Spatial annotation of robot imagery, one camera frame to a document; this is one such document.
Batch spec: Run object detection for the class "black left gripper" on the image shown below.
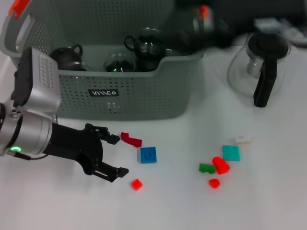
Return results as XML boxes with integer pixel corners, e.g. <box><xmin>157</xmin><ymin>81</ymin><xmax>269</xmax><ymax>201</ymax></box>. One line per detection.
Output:
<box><xmin>47</xmin><ymin>124</ymin><xmax>130</xmax><ymax>183</ymax></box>

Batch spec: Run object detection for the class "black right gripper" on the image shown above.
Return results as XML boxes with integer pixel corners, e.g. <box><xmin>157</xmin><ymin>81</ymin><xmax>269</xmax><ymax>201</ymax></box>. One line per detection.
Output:
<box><xmin>167</xmin><ymin>30</ymin><xmax>232</xmax><ymax>48</ymax></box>

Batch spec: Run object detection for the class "glass teacup with black holder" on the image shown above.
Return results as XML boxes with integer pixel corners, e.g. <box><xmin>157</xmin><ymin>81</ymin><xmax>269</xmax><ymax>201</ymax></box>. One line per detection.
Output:
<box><xmin>103</xmin><ymin>53</ymin><xmax>137</xmax><ymax>72</ymax></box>
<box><xmin>135</xmin><ymin>57</ymin><xmax>159</xmax><ymax>72</ymax></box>
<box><xmin>69</xmin><ymin>61</ymin><xmax>93</xmax><ymax>72</ymax></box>
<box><xmin>124</xmin><ymin>28</ymin><xmax>168</xmax><ymax>60</ymax></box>

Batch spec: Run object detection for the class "grey perforated plastic storage bin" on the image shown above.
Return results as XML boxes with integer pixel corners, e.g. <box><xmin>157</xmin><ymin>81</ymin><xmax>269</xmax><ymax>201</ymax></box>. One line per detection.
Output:
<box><xmin>0</xmin><ymin>0</ymin><xmax>210</xmax><ymax>120</ymax></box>

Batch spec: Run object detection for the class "dark red angled brick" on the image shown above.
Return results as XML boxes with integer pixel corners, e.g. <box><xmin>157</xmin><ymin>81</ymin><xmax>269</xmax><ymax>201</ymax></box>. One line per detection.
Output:
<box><xmin>120</xmin><ymin>132</ymin><xmax>143</xmax><ymax>147</ymax></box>

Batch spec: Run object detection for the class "blue square brick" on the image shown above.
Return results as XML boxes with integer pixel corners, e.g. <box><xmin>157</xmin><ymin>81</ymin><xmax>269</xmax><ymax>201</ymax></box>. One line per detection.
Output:
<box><xmin>137</xmin><ymin>146</ymin><xmax>158</xmax><ymax>164</ymax></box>

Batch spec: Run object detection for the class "small red square brick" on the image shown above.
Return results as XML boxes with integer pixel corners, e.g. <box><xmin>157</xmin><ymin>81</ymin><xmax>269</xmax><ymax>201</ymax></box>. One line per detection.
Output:
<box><xmin>131</xmin><ymin>178</ymin><xmax>143</xmax><ymax>191</ymax></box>

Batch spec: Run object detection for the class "glass teapot with black lid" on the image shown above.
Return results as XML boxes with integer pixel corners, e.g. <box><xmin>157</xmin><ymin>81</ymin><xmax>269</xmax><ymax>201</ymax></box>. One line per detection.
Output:
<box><xmin>227</xmin><ymin>32</ymin><xmax>291</xmax><ymax>108</ymax></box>

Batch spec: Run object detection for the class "green car-shaped brick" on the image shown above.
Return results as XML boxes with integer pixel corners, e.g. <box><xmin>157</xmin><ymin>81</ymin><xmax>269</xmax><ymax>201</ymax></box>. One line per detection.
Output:
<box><xmin>198</xmin><ymin>163</ymin><xmax>216</xmax><ymax>174</ymax></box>

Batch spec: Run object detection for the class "black clay teapot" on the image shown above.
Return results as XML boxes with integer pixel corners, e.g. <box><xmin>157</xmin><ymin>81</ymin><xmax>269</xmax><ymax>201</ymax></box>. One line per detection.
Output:
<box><xmin>49</xmin><ymin>45</ymin><xmax>84</xmax><ymax>71</ymax></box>

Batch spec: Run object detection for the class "small red sloped brick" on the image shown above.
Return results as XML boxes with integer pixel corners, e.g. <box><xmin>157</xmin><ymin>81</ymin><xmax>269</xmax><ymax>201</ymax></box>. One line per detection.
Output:
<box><xmin>208</xmin><ymin>178</ymin><xmax>221</xmax><ymax>189</ymax></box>

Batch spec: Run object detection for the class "large red brick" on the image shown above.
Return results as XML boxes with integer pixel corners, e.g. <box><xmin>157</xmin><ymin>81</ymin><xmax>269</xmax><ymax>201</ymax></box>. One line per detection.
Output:
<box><xmin>212</xmin><ymin>156</ymin><xmax>231</xmax><ymax>175</ymax></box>

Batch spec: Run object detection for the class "teal square brick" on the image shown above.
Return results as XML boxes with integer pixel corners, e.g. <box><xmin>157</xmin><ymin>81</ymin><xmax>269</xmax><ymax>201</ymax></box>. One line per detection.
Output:
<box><xmin>222</xmin><ymin>145</ymin><xmax>241</xmax><ymax>161</ymax></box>

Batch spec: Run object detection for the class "orange bin handle clip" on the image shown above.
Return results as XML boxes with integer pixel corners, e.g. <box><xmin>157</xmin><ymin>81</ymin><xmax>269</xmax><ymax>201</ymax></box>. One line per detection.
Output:
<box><xmin>198</xmin><ymin>4</ymin><xmax>210</xmax><ymax>21</ymax></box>
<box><xmin>8</xmin><ymin>0</ymin><xmax>31</xmax><ymax>19</ymax></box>

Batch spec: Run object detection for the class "left arm cable with plug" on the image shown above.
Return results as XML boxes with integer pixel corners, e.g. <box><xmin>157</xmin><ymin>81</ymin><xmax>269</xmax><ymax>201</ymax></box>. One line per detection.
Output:
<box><xmin>6</xmin><ymin>149</ymin><xmax>48</xmax><ymax>161</ymax></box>

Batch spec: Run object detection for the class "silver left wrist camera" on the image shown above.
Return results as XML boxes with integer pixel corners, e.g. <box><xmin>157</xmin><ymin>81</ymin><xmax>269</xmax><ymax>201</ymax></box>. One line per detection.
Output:
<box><xmin>13</xmin><ymin>47</ymin><xmax>62</xmax><ymax>113</ymax></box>

